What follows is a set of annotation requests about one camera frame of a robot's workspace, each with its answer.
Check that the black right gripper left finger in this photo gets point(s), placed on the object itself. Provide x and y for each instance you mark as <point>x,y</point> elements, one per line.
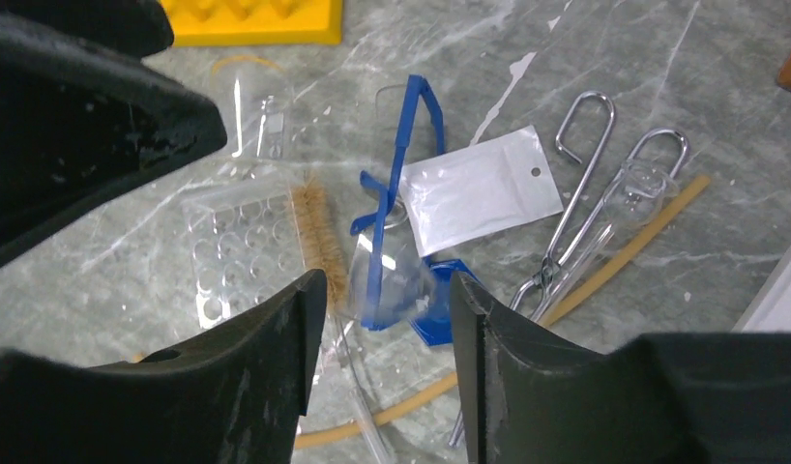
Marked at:
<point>233,394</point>

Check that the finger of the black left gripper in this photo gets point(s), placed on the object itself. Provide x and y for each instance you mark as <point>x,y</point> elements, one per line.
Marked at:
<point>82,124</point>
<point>136,28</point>

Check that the blue safety glasses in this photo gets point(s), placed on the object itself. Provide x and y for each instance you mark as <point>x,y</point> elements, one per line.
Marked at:
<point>420,112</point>

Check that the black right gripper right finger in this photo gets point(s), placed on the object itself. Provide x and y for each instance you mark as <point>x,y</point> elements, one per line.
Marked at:
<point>530,396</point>

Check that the clear glass test tube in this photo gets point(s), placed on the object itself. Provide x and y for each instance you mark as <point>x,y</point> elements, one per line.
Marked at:
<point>632,200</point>

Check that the tan rubber tubing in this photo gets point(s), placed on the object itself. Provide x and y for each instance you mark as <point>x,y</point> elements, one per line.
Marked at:
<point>590,286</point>

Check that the white plastic bin lid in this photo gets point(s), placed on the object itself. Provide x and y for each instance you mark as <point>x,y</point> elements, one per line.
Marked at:
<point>770,310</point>

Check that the white plastic zip bag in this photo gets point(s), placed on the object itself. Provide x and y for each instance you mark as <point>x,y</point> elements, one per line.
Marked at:
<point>478,190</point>

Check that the blue base graduated cylinder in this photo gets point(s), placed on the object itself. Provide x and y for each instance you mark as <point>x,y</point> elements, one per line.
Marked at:
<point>396,285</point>

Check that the tan bristle tube brush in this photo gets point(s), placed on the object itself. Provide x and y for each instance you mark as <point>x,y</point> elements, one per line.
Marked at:
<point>318,239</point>

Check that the clear glass watch plate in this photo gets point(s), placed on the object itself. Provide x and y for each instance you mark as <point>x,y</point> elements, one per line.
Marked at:
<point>336,359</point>

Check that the yellow test tube rack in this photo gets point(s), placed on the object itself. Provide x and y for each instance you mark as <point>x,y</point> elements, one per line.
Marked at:
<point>248,22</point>

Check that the clear plastic well plate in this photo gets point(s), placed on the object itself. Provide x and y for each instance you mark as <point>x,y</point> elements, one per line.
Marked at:
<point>244,244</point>

